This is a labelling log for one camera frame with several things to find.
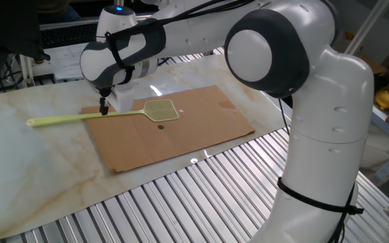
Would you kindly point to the brown cardboard piece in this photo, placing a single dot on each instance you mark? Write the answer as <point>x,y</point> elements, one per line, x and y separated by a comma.
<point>371,65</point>

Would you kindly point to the aluminium frame post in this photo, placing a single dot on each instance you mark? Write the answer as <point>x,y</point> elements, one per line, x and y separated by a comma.
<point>366,27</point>
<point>27,71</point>

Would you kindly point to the person in dark clothes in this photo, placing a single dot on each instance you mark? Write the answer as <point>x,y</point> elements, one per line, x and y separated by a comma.
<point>57,9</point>

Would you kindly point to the aluminium frame rail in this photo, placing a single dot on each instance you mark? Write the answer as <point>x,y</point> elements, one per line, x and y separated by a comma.
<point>69,23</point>

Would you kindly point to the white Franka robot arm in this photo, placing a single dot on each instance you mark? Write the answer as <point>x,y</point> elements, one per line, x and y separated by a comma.
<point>316,135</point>

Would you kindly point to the stack of printed papers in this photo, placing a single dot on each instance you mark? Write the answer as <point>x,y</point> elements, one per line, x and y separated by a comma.
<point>66,64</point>

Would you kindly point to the brown cardboard sheet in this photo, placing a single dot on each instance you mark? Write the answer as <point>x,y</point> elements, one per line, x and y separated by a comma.
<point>198,135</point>

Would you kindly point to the marble pattern board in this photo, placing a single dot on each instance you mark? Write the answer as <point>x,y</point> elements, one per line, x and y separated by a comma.
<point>29,168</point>

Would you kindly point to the gold figurine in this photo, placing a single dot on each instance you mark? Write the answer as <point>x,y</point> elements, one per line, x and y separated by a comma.
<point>385,98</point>

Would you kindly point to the yellow-green plastic flyswatter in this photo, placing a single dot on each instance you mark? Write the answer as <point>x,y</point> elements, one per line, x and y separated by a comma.
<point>162,109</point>

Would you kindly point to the white plastic bag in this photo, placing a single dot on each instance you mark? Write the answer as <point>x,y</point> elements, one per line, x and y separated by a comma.
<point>377,158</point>

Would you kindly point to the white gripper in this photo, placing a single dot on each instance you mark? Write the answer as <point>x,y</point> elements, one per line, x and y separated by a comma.
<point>123,99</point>

